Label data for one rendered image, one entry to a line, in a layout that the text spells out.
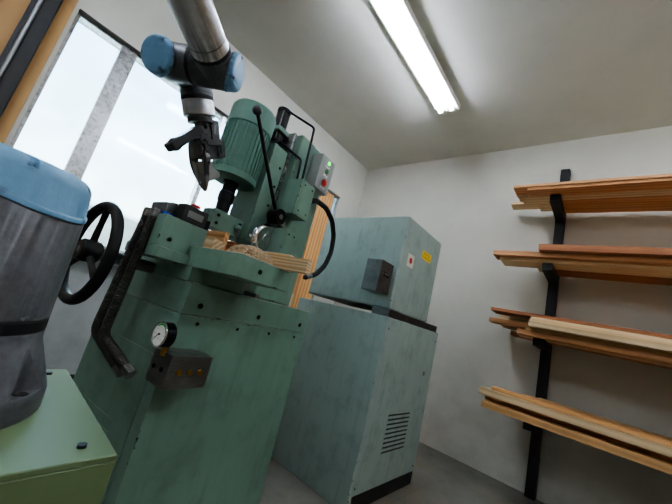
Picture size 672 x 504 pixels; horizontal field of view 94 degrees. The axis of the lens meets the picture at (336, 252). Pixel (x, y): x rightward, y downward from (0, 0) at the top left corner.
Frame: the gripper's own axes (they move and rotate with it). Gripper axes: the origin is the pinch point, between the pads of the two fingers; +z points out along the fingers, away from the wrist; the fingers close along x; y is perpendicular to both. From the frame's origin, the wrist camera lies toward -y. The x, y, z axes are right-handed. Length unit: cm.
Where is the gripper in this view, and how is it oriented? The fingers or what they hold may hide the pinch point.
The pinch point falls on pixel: (202, 186)
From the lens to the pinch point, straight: 106.7
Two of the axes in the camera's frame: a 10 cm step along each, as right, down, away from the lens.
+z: 0.4, 9.7, 2.2
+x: -8.2, -1.0, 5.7
